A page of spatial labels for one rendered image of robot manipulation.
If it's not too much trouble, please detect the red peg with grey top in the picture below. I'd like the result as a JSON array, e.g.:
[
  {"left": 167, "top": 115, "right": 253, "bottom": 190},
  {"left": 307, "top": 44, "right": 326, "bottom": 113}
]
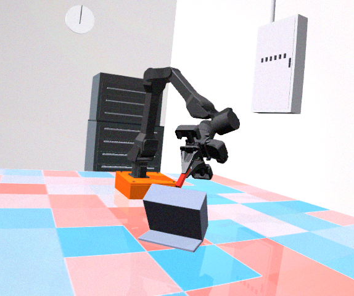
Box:
[{"left": 175, "top": 166, "right": 192, "bottom": 188}]

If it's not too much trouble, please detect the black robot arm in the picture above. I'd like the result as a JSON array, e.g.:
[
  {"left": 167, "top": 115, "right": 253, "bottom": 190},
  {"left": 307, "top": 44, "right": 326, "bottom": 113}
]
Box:
[{"left": 127, "top": 67, "right": 240, "bottom": 178}]

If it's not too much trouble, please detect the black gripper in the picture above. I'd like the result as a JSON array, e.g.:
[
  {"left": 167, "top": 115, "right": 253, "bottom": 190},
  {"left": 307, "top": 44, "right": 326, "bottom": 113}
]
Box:
[{"left": 175, "top": 125, "right": 213, "bottom": 180}]

